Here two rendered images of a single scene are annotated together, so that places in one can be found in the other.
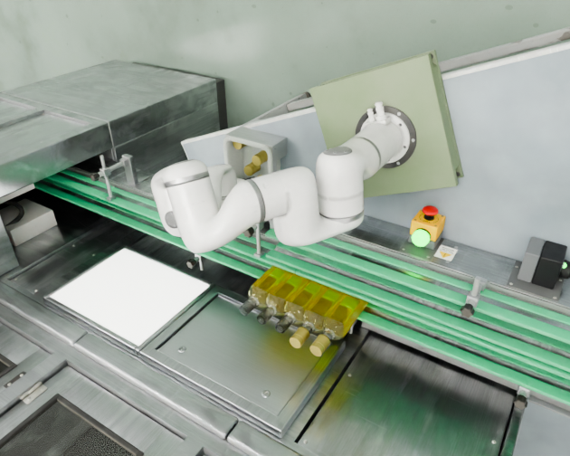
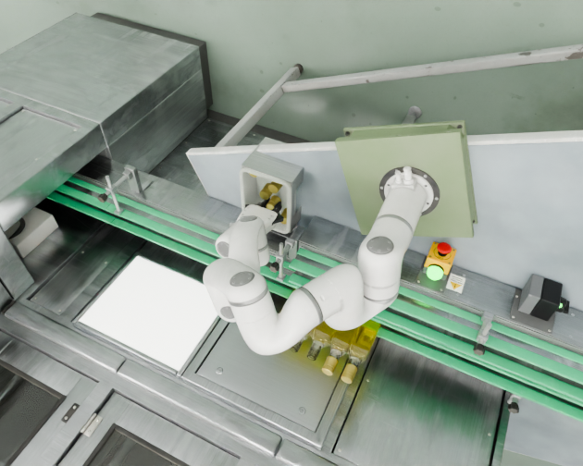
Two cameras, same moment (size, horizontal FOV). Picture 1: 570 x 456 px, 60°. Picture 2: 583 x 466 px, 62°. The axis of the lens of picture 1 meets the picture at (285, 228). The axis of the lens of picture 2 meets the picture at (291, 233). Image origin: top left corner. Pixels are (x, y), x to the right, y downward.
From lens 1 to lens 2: 50 cm
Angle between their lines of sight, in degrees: 16
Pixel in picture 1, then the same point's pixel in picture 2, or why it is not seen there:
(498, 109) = (518, 177)
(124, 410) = (179, 434)
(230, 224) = (294, 338)
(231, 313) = not seen: hidden behind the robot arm
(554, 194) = (558, 246)
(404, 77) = (434, 147)
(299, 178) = (350, 284)
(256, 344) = (284, 359)
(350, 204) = (390, 290)
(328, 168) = (374, 266)
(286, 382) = (316, 397)
